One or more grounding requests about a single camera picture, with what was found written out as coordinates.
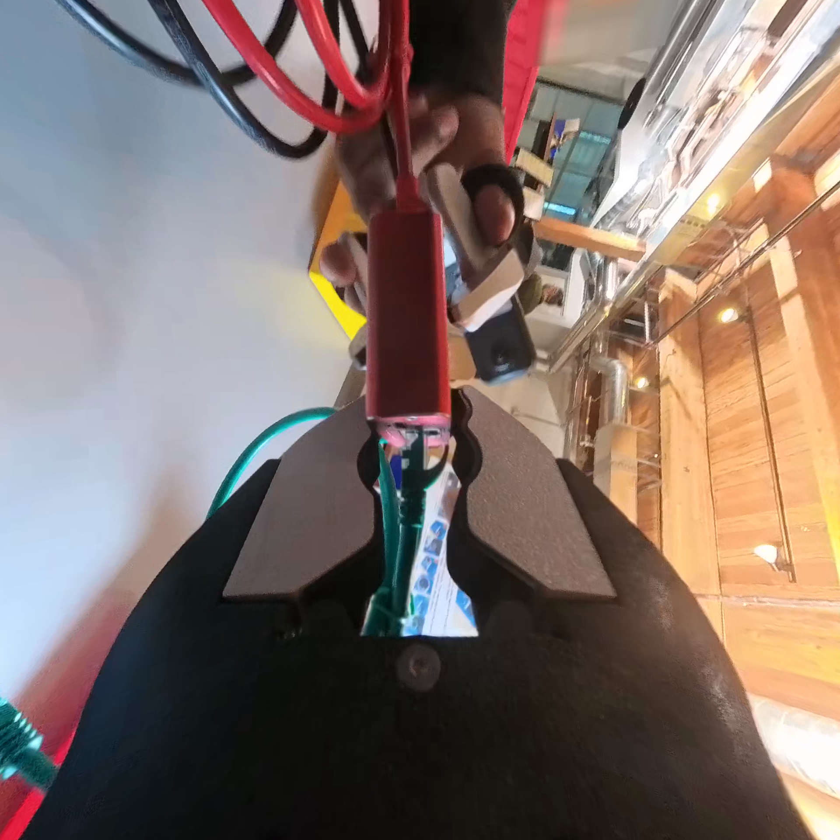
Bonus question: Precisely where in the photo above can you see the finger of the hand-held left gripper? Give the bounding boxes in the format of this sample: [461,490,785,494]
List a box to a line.
[343,233,370,375]
[448,325,483,388]

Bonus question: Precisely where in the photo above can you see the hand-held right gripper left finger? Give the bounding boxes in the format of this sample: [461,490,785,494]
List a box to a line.
[223,394,388,603]

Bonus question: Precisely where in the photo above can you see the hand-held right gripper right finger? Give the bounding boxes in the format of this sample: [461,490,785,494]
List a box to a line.
[449,386,618,601]

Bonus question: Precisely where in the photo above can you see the yellow storage bin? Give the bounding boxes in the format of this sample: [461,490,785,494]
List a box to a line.
[308,184,368,339]

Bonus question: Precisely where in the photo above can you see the red ethernet coupler box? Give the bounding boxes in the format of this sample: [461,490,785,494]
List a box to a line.
[364,209,454,434]

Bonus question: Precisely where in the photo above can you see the green ethernet cable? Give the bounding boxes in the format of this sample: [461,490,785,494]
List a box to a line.
[0,407,454,791]

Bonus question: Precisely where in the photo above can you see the red ethernet cable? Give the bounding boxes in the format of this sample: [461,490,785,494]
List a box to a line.
[200,0,427,214]

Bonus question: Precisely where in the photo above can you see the black ethernet cable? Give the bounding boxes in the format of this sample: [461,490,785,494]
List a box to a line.
[56,0,371,160]

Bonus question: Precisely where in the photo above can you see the person's left forearm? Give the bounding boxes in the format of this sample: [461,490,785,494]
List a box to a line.
[407,0,516,106]

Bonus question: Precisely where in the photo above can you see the printed instruction sheet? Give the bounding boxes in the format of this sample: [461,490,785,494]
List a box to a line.
[387,459,480,637]

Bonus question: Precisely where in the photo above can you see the metal duct pipes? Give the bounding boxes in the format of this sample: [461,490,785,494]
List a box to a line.
[545,0,840,395]

